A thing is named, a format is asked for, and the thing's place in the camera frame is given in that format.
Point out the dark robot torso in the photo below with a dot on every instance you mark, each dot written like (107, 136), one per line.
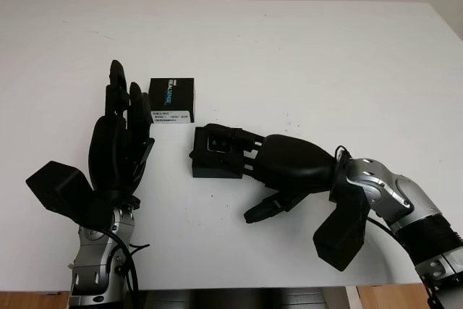
(246, 298)

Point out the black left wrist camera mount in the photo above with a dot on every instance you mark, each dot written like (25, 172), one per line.
(58, 186)

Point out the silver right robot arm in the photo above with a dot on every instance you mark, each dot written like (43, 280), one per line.
(405, 197)

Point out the small silver depth camera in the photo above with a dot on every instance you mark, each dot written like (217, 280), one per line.
(220, 145)

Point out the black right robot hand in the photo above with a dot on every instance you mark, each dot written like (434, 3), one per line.
(293, 164)

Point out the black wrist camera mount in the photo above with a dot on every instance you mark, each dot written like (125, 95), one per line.
(58, 186)
(343, 233)

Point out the black printed RealSense box lid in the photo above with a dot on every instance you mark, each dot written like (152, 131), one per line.
(171, 93)

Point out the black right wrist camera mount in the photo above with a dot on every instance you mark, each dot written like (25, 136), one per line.
(343, 233)

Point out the black box base foam insert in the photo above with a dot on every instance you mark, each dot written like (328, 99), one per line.
(213, 173)

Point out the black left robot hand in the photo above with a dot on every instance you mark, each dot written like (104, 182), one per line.
(112, 150)

